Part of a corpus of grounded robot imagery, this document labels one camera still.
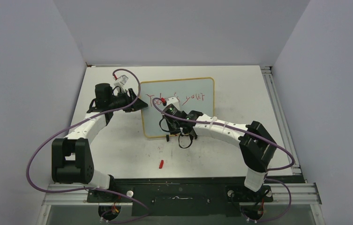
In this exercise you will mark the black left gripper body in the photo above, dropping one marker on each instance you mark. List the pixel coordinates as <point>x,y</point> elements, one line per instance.
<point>122,100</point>

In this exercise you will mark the yellow framed whiteboard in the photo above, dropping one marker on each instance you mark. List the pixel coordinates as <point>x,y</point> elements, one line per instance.
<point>192,94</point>

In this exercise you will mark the red marker cap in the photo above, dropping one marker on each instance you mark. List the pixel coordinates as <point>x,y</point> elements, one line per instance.
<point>161,164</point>

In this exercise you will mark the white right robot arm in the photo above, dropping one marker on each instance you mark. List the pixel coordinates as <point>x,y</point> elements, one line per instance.
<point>254,141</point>

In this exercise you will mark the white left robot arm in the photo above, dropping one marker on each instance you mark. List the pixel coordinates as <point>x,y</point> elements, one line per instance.
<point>72,160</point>

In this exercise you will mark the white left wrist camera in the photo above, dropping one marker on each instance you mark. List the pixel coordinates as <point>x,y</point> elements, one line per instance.
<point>120,82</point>

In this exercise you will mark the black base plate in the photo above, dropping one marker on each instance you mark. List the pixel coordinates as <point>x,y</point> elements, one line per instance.
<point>185,196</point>

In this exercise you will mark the aluminium right side rail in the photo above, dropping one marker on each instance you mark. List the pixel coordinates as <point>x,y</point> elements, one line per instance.
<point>280,116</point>

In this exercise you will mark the aluminium front frame rail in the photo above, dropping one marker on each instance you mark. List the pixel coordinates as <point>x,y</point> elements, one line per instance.
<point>301,193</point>

